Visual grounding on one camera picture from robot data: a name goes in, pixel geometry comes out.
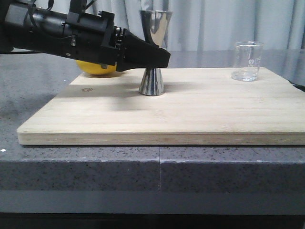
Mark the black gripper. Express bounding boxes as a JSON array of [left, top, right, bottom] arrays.
[[65, 10, 171, 72]]

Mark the steel double jigger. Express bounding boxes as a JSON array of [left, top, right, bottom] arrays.
[[139, 10, 172, 96]]

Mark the small glass beaker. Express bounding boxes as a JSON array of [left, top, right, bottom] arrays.
[[231, 41, 264, 82]]

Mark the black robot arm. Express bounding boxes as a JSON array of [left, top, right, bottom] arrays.
[[0, 0, 170, 72]]

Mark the yellow lemon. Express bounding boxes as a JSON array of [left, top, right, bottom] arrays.
[[76, 60, 117, 75]]

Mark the grey curtain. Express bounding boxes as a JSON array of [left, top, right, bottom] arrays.
[[11, 0, 305, 52]]

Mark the wooden cutting board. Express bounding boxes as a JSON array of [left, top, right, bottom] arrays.
[[17, 68, 305, 145]]

